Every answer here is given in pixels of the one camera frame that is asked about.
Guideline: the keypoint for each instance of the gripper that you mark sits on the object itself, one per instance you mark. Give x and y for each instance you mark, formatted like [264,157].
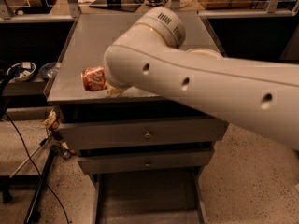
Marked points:
[116,85]

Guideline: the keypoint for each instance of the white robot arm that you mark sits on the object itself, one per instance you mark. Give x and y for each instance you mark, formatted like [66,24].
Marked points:
[258,96]

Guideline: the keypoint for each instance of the grey top drawer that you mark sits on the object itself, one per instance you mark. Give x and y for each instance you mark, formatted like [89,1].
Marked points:
[142,132]

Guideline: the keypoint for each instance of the grey middle drawer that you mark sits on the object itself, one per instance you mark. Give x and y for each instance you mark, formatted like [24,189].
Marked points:
[145,161]

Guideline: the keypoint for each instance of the grey drawer cabinet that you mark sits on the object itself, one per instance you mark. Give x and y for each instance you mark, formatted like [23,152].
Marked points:
[91,35]

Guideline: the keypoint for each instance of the open grey bottom drawer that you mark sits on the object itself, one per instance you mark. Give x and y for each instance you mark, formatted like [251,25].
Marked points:
[166,196]

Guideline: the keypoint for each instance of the dark blue bowl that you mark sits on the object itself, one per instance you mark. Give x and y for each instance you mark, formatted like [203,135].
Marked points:
[49,70]

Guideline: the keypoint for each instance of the snack clutter pile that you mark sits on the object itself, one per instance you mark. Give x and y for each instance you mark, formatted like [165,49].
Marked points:
[56,141]

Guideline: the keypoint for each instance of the white paper bowl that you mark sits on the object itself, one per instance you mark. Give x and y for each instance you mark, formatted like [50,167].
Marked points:
[206,52]

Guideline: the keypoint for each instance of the black monitor base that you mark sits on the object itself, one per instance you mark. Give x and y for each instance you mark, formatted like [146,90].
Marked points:
[118,5]

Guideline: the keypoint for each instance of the white bowl with items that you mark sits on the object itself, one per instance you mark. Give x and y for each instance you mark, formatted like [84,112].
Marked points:
[22,71]

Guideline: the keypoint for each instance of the black metal stand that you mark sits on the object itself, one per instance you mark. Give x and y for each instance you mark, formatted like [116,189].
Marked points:
[37,183]

